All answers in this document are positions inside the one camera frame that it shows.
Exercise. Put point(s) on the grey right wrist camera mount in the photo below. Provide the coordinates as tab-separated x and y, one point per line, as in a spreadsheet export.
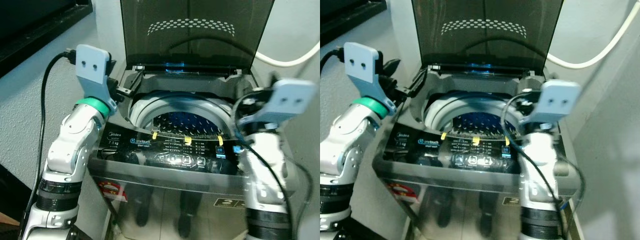
287	102
557	100

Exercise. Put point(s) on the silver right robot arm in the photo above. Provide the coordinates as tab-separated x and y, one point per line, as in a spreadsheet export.
540	170
262	165

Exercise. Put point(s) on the perforated steel washer drum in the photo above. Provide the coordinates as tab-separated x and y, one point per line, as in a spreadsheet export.
480	122
187	122

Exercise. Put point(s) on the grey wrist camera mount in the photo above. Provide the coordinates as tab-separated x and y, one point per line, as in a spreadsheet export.
364	67
92	67
557	100
287	102

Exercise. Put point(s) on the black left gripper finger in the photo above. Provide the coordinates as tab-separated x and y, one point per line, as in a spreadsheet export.
125	91
393	65
412	84

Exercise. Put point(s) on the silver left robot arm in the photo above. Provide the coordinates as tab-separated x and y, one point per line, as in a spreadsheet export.
345	145
72	145

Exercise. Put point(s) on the grey top-load washing machine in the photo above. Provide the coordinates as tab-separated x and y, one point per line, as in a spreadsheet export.
165	180
450	180

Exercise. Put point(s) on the dark tinted washer lid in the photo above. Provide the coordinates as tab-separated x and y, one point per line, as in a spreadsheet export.
485	45
195	45

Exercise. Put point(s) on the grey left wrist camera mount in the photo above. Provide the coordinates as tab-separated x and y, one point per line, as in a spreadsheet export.
92	67
364	67

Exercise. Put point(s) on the red round washer sticker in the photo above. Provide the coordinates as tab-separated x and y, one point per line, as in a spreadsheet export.
402	191
111	190

